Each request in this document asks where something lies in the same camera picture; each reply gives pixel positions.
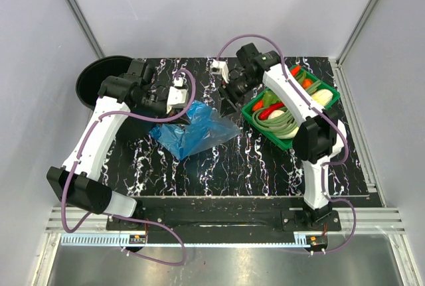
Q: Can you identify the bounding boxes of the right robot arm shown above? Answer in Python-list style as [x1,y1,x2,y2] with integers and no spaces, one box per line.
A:
[211,43,349,230]

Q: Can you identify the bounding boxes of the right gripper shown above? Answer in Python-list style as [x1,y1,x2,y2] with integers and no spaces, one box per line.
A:
[216,72,260,120]

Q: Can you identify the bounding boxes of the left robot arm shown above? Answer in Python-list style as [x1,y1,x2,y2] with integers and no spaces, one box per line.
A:
[46,56,196,230]

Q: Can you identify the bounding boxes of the red chili pepper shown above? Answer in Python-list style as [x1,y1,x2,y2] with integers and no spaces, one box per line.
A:
[258,102,284,120]

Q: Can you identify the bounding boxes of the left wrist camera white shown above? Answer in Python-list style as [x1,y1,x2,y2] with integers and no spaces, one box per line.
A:
[166,77,189,113]

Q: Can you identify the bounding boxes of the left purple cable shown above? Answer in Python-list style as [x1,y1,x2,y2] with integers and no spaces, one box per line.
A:
[60,68,197,266]

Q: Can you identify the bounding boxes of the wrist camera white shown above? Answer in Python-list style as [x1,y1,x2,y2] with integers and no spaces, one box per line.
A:
[210,60,230,84]
[166,77,189,113]

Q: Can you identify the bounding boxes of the small orange tomato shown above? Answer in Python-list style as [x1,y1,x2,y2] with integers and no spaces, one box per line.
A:
[301,78,313,90]

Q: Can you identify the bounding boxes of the yellow white cabbage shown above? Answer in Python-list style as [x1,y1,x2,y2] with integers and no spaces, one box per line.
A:
[311,89,333,107]

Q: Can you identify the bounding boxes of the purple cable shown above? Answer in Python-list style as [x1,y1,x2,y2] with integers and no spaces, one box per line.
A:
[216,34,358,255]
[60,68,197,266]

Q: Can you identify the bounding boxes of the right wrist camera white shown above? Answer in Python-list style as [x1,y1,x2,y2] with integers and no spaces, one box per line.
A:
[210,60,230,84]

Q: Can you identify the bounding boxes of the orange carrot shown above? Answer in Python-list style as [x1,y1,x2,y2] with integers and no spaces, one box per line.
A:
[290,65,301,77]

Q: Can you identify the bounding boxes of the detached blue trash bag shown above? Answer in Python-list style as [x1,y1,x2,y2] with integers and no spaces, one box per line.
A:
[149,101,240,161]

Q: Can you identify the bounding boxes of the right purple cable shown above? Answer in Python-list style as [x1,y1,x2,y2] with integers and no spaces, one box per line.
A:
[216,34,358,255]

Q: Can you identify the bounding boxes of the green long beans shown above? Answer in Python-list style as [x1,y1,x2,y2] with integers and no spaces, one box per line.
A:
[251,109,299,139]

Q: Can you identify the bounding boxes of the black trash bin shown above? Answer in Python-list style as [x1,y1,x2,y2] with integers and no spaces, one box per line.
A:
[76,55,133,111]

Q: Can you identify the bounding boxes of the green vegetable basket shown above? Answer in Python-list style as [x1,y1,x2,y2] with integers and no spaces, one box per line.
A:
[240,64,341,151]

